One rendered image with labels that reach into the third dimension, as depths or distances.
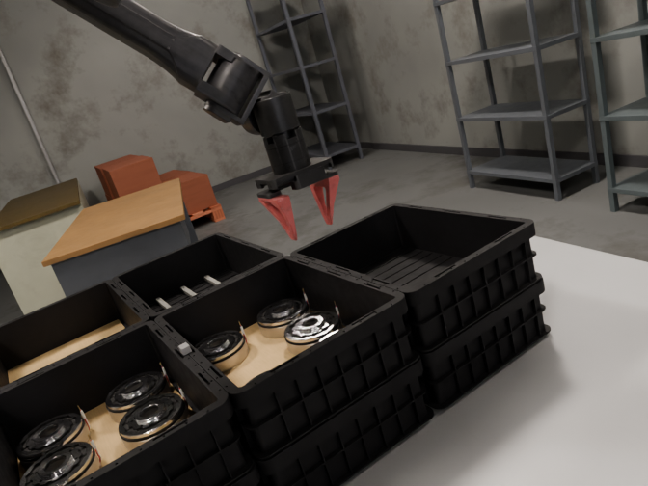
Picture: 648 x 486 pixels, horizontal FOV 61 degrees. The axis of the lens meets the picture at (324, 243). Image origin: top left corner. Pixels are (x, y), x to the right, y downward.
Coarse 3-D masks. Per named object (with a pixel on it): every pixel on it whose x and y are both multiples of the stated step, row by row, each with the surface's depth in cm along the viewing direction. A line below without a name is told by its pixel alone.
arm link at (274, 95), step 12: (264, 96) 77; (276, 96) 75; (288, 96) 76; (264, 108) 75; (276, 108) 75; (288, 108) 76; (264, 120) 76; (276, 120) 75; (288, 120) 76; (264, 132) 77; (276, 132) 76; (288, 132) 77
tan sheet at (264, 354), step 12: (252, 336) 108; (252, 348) 103; (264, 348) 102; (276, 348) 100; (252, 360) 99; (264, 360) 97; (276, 360) 96; (228, 372) 97; (240, 372) 96; (252, 372) 95; (240, 384) 92
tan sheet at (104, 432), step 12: (96, 408) 98; (96, 420) 94; (108, 420) 93; (96, 432) 91; (108, 432) 90; (96, 444) 87; (108, 444) 86; (120, 444) 85; (108, 456) 83; (120, 456) 82
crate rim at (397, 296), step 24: (312, 264) 106; (216, 288) 109; (384, 288) 87; (168, 312) 104; (384, 312) 81; (336, 336) 77; (360, 336) 79; (288, 360) 75; (312, 360) 75; (264, 384) 72; (240, 408) 71
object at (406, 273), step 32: (384, 224) 127; (416, 224) 123; (448, 224) 114; (480, 224) 106; (512, 224) 99; (320, 256) 119; (352, 256) 124; (384, 256) 127; (416, 256) 122; (448, 256) 117; (512, 256) 94; (448, 288) 88; (480, 288) 91; (512, 288) 96; (416, 320) 87; (448, 320) 89
